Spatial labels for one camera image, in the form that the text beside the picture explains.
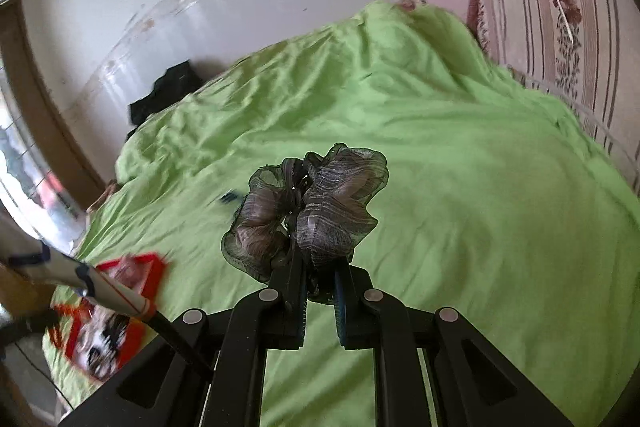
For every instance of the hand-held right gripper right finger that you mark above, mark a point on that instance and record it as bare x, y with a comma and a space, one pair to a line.
341, 307

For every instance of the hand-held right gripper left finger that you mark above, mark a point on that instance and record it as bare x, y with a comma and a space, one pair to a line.
295, 307

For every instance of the red cardboard box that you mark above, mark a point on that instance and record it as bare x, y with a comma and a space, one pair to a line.
150, 269

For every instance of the grey gauzy scrunchie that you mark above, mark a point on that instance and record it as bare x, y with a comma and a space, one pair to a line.
325, 212

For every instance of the patterned glass window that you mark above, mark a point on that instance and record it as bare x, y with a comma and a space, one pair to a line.
30, 177

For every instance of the green bed sheet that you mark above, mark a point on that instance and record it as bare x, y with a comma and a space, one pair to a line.
450, 157

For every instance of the black garment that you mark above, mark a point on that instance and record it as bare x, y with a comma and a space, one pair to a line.
162, 94

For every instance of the striped floral sofa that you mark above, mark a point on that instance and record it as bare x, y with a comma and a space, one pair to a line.
550, 32

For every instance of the wooden window frame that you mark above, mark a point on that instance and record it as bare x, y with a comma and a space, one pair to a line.
50, 107

